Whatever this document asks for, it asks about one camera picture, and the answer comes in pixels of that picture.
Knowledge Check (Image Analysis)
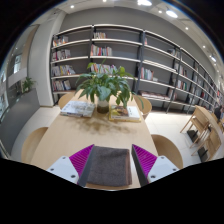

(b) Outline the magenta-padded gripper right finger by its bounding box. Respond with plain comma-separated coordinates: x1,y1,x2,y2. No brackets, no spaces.
131,143,181,187

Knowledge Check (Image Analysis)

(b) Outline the small green floor plant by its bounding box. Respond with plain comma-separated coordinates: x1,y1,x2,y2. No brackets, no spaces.
21,76,37,94

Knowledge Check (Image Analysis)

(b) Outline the yellow-edged book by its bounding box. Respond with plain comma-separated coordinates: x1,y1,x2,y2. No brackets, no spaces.
108,104,143,123

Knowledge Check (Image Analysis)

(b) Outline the group of ceiling lights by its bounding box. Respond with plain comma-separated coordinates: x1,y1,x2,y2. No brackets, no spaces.
68,0,219,64

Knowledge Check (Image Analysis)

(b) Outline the white magazine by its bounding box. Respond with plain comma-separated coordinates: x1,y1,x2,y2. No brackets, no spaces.
59,100,96,119

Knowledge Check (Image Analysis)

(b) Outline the round-backed wooden chair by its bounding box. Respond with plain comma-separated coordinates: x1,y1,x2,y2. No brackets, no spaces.
57,91,76,111
20,126,50,165
150,133,185,170
133,94,153,121

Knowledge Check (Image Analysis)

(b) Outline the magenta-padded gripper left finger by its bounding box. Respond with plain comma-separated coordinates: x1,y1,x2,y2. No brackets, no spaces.
45,143,96,188

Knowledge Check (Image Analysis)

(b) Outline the person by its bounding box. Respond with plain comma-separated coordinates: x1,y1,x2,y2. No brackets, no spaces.
214,104,224,122

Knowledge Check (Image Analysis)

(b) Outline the green potted plant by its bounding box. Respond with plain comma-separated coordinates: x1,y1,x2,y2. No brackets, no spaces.
74,59,145,115

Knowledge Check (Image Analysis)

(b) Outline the zigzag-striped grey towel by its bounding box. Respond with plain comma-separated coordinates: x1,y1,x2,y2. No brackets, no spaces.
85,145,134,188

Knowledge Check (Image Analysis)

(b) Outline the grey bookshelf unit with books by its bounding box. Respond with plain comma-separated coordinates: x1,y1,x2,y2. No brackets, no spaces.
49,23,224,113

